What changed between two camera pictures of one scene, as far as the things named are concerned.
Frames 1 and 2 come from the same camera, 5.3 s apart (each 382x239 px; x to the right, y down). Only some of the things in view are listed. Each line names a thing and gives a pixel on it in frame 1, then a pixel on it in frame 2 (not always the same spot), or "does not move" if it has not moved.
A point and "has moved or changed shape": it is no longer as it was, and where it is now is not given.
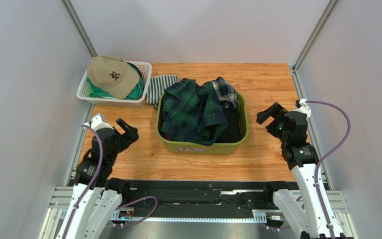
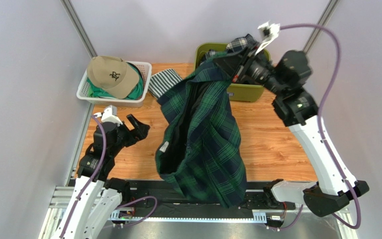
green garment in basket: [93, 90] does not move
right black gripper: [274, 117] -> [240, 66]
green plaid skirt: [191, 112] has moved or changed shape
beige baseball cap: [114, 75] does not move
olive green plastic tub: [180, 147] -> [238, 91]
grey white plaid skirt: [227, 94] -> [238, 45]
